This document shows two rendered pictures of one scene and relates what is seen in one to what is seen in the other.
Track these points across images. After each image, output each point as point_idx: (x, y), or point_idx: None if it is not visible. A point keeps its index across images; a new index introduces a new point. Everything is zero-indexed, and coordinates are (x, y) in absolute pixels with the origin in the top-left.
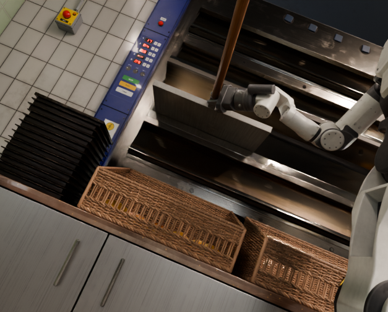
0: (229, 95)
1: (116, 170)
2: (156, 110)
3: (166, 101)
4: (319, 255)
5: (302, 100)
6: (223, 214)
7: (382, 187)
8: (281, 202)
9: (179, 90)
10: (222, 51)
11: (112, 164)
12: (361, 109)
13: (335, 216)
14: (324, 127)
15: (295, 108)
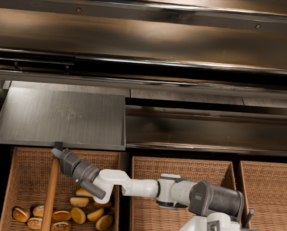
0: (69, 170)
1: (8, 196)
2: (7, 100)
3: (13, 124)
4: (199, 166)
5: (170, 32)
6: (112, 157)
7: None
8: (162, 136)
9: (19, 141)
10: (43, 2)
11: None
12: (186, 204)
13: (216, 131)
14: (162, 192)
15: (131, 189)
